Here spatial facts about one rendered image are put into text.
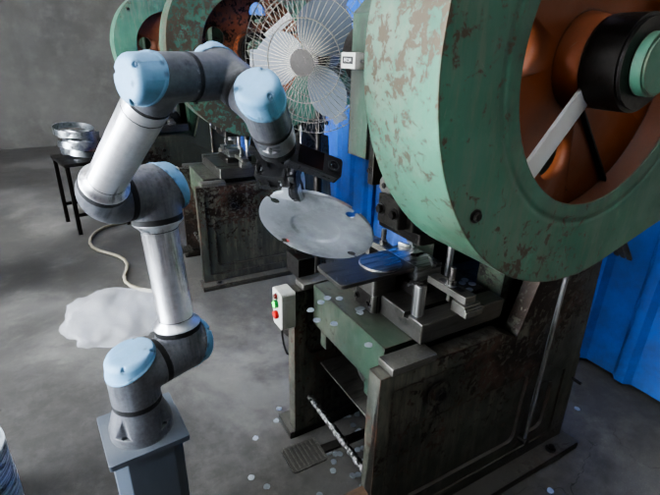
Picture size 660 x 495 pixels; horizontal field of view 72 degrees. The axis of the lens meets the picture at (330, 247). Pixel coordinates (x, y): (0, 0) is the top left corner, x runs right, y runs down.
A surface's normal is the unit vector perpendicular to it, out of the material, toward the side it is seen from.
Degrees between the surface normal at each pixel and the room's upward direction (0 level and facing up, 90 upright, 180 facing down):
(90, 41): 90
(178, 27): 90
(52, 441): 0
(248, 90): 44
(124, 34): 90
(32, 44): 90
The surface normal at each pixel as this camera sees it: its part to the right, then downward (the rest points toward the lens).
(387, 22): -0.86, 0.06
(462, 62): 0.49, 0.36
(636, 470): 0.03, -0.92
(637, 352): -0.13, 0.39
